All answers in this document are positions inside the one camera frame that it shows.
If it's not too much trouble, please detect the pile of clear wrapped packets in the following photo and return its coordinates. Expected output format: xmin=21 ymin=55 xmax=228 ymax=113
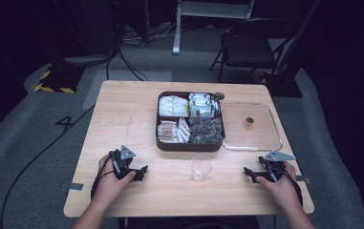
xmin=157 ymin=120 xmax=180 ymax=144

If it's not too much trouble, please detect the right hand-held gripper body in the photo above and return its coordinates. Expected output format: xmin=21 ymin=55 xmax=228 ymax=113
xmin=257 ymin=150 xmax=297 ymax=183

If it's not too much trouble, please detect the person's left hand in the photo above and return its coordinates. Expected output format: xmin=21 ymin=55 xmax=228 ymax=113
xmin=96 ymin=155 xmax=137 ymax=209

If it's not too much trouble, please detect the bundle of floor cables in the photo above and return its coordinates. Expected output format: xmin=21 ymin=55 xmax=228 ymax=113
xmin=105 ymin=18 xmax=183 ymax=82

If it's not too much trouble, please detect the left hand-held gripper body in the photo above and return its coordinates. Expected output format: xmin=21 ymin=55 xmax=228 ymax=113
xmin=109 ymin=144 xmax=138 ymax=181

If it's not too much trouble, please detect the yellow-black striped stand base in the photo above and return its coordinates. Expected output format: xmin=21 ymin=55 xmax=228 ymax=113
xmin=33 ymin=64 xmax=85 ymax=94

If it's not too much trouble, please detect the white metal stand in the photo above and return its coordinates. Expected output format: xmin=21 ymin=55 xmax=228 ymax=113
xmin=172 ymin=0 xmax=256 ymax=56

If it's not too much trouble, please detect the clear glass cup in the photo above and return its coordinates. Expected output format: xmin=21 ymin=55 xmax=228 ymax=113
xmin=190 ymin=154 xmax=214 ymax=183

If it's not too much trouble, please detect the pile of grey-white packets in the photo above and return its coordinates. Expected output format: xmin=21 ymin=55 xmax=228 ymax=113
xmin=188 ymin=92 xmax=222 ymax=119

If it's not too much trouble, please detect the hand-held gripper cable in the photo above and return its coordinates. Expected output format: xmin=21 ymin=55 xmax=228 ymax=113
xmin=276 ymin=167 xmax=305 ymax=208
xmin=90 ymin=154 xmax=116 ymax=201

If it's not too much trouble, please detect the black stand base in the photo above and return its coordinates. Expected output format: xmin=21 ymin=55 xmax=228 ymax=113
xmin=260 ymin=70 xmax=304 ymax=98

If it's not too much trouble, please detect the black folding chair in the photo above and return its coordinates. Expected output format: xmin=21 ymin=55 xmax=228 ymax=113
xmin=209 ymin=16 xmax=299 ymax=84

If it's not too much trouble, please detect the brown compartment tray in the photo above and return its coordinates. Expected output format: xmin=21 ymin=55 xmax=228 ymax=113
xmin=155 ymin=91 xmax=226 ymax=153

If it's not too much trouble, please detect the clear plastic lid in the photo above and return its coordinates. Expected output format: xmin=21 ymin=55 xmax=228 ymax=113
xmin=219 ymin=101 xmax=284 ymax=153

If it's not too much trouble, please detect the black floor cable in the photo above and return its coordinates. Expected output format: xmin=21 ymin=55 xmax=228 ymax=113
xmin=0 ymin=105 xmax=96 ymax=229

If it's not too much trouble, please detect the right hand-held gripper cable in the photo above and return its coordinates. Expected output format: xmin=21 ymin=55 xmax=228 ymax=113
xmin=276 ymin=167 xmax=305 ymax=208

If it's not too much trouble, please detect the pile of yellow-white packets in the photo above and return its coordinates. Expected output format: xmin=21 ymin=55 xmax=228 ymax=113
xmin=158 ymin=94 xmax=191 ymax=118

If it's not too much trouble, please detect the left hand-held gripper cable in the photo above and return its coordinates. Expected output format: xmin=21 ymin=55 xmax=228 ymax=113
xmin=90 ymin=154 xmax=116 ymax=201

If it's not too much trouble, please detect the person's right hand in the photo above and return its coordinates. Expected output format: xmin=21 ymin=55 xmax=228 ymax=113
xmin=254 ymin=160 xmax=299 ymax=214

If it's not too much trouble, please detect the row of white sachets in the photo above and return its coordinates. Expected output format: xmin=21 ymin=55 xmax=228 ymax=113
xmin=176 ymin=116 xmax=191 ymax=144

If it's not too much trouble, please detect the pile of dark tea bags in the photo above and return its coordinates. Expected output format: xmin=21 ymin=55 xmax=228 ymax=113
xmin=188 ymin=115 xmax=225 ymax=145

